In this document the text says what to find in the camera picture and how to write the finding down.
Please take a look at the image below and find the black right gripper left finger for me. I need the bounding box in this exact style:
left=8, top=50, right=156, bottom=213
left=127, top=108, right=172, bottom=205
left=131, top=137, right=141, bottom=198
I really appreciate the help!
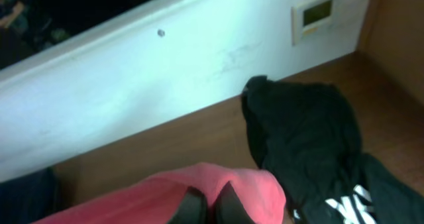
left=168, top=187, right=207, bottom=224

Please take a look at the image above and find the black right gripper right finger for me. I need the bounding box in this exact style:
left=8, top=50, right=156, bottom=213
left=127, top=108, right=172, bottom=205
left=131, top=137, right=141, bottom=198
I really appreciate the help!
left=215, top=182, right=254, bottom=224

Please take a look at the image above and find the orange red printed t-shirt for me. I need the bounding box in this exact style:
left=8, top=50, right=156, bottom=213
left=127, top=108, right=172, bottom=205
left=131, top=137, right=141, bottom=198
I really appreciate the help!
left=41, top=163, right=286, bottom=224

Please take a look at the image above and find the crumpled black printed garment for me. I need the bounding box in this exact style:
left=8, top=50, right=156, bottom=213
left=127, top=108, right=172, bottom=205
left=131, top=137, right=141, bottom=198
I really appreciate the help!
left=241, top=76, right=423, bottom=224

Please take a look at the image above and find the folded navy blue garment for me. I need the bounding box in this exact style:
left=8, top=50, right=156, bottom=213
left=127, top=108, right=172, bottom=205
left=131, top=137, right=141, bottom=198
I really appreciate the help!
left=1, top=168, right=61, bottom=224

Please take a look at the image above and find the beige wall socket plate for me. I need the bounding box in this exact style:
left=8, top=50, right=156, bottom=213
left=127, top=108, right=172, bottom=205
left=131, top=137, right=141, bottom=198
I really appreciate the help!
left=291, top=0, right=339, bottom=46

